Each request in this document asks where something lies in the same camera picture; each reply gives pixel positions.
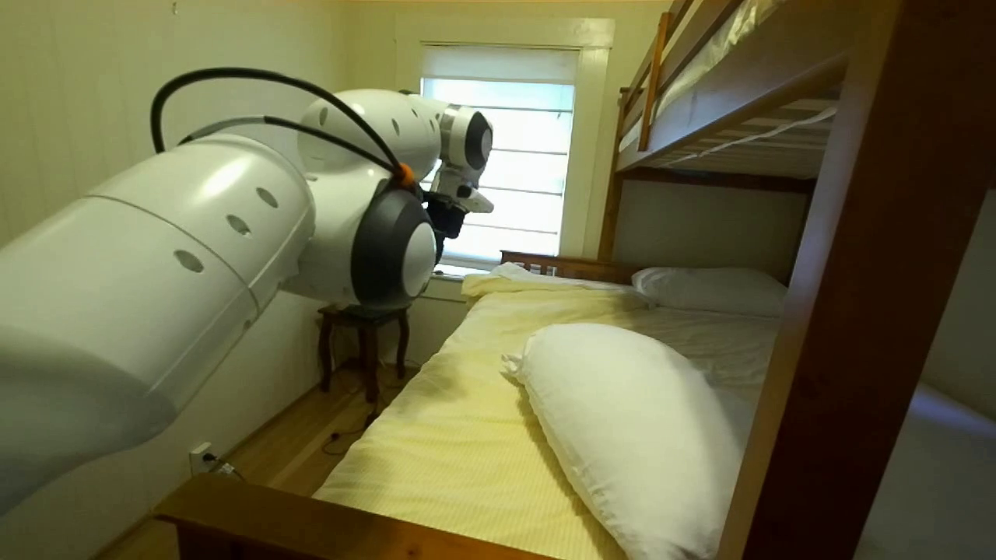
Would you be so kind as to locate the yellow striped bed sheet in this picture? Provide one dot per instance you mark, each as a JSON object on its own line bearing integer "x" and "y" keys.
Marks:
{"x": 445, "y": 446}

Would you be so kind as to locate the window with blinds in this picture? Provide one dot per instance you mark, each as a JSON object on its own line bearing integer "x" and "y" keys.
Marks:
{"x": 531, "y": 155}

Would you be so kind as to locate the small white pillow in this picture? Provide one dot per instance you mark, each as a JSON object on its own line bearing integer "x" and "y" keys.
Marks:
{"x": 709, "y": 289}

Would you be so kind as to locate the upper bunk mattress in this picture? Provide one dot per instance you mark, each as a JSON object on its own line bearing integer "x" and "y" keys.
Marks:
{"x": 718, "y": 95}

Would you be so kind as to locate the wooden bunk bed frame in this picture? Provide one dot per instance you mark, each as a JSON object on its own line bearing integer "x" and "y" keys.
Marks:
{"x": 871, "y": 289}

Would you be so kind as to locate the large white pillow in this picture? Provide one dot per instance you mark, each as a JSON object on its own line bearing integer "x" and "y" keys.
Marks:
{"x": 632, "y": 436}

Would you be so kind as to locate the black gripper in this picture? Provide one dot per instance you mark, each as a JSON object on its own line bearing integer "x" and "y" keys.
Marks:
{"x": 445, "y": 216}

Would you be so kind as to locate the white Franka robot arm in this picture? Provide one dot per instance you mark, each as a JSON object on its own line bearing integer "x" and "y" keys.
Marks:
{"x": 167, "y": 268}

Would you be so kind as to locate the dark wooden side table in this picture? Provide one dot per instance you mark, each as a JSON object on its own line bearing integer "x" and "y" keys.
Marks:
{"x": 362, "y": 344}

